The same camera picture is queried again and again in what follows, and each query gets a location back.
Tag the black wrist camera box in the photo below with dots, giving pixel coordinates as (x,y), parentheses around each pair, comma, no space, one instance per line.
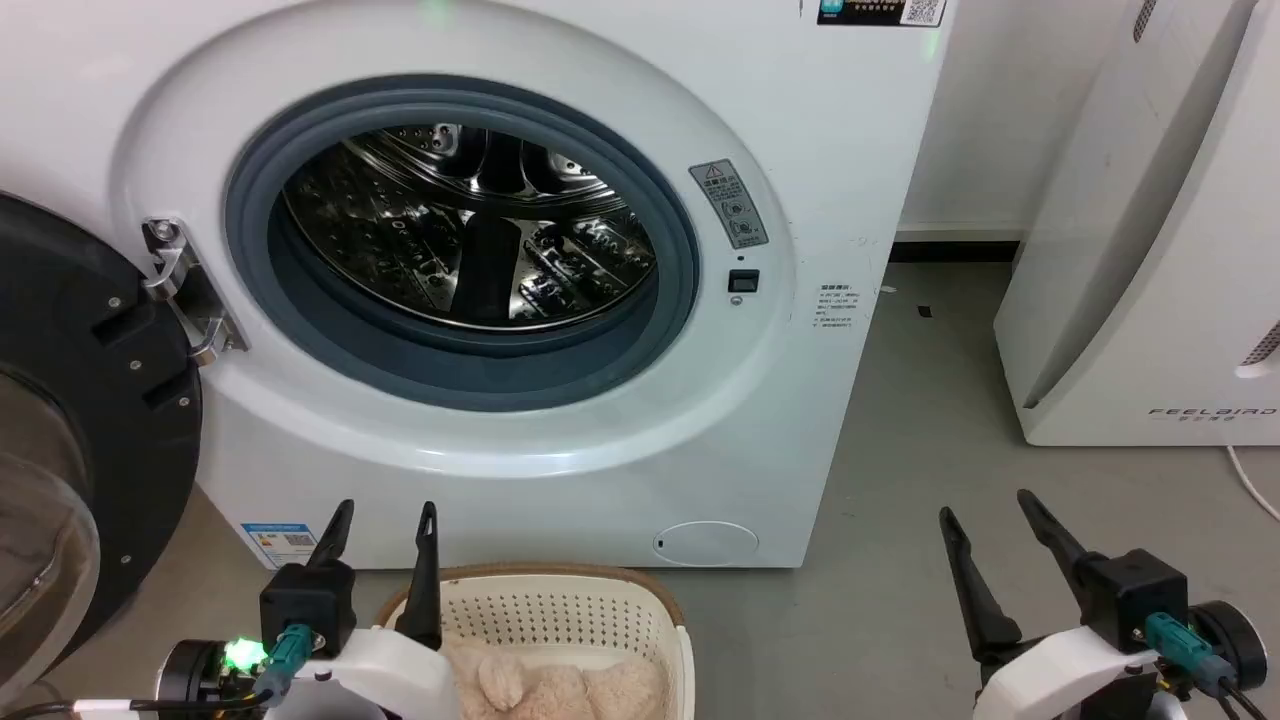
(1130,595)
(305,605)

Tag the oval drain filter cover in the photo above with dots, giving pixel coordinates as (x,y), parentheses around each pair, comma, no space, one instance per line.
(706,543)

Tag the beige plush stuffed toy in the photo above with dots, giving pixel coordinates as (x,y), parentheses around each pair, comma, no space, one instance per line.
(560,690)

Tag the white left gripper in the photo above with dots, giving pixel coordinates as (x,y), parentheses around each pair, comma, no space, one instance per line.
(390,680)

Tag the grey warning sticker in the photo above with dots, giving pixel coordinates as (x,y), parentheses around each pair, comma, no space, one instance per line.
(732,205)

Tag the stainless steel washing machine drum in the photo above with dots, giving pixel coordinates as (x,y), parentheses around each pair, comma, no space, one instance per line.
(400,230)

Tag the cream perforated laundry basket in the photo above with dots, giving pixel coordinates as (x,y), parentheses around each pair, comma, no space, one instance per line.
(560,610)

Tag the blue energy label sticker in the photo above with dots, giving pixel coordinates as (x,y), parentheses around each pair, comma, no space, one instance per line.
(280,545)

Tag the white air purifier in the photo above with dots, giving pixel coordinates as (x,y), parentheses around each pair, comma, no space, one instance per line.
(1130,300)

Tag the chrome door hinge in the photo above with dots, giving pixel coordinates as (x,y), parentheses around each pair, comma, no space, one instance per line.
(188,290)

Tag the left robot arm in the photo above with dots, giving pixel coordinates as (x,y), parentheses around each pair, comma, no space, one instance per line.
(195,680)

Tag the white front-load washing machine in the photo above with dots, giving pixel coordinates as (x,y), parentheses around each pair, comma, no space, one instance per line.
(820,150)

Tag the small printed text sticker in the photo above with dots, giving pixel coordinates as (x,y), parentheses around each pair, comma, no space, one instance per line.
(838,305)

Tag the clear glass door bowl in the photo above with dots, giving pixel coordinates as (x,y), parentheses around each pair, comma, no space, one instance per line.
(35,540)

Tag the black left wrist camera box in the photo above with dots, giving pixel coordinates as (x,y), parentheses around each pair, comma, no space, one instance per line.
(305,605)

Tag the grey rubber door gasket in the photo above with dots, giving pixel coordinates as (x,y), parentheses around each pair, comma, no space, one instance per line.
(470,365)

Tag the black door lock slot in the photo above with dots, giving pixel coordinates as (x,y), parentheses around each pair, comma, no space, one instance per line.
(744,281)

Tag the washing machine door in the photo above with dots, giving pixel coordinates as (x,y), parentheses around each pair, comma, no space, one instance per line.
(110,420)

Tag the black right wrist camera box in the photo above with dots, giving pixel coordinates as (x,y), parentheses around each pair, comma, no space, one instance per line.
(1130,595)

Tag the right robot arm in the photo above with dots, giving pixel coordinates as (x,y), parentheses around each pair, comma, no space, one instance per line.
(1235,640)

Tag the black baseboard strip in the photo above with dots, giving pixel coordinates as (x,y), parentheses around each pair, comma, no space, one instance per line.
(955,252)

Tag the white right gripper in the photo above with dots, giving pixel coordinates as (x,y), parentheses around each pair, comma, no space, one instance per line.
(1060,675)

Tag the dark QR code sticker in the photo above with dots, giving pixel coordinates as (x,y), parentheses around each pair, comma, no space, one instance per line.
(875,10)

